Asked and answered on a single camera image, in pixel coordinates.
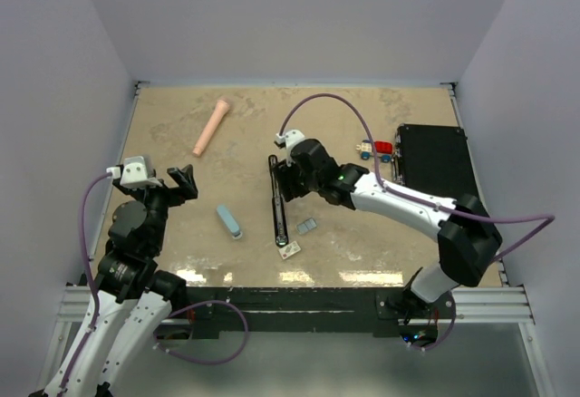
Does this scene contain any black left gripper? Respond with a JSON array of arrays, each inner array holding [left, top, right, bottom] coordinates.
[[114, 163, 197, 252]]

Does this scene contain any black stapler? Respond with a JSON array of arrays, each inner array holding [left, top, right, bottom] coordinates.
[[268, 154, 289, 247]]

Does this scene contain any staple tray with staples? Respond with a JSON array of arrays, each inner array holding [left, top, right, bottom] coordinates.
[[296, 218, 317, 235]]

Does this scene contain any light blue small stapler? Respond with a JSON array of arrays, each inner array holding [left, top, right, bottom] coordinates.
[[216, 205, 243, 239]]

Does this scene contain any grey staple box sleeve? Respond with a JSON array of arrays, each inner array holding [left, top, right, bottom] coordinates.
[[278, 241, 302, 260]]

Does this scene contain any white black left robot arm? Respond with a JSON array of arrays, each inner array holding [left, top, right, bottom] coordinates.
[[38, 156, 198, 396]]

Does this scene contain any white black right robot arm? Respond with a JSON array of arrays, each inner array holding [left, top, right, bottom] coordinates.
[[274, 131, 502, 318]]

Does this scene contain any pink toy microphone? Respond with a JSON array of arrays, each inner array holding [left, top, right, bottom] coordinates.
[[192, 98, 231, 157]]

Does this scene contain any red toy block car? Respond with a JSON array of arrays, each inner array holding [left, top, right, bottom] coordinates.
[[356, 140, 393, 163]]

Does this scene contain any black hard case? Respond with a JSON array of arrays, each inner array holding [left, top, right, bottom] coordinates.
[[392, 124, 479, 199]]

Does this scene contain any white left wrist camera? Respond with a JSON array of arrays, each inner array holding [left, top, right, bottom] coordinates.
[[106, 155, 162, 189]]

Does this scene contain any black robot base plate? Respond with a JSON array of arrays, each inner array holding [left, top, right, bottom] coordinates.
[[166, 287, 456, 339]]

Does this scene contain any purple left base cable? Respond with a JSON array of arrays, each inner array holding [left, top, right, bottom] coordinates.
[[151, 299, 249, 366]]

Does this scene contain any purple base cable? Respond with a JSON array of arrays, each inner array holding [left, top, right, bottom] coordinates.
[[405, 296, 459, 353], [151, 299, 249, 366]]

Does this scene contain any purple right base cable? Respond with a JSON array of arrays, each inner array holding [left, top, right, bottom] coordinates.
[[405, 296, 459, 353]]

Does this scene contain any aluminium frame rail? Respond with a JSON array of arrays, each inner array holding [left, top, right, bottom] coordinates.
[[452, 286, 534, 324]]

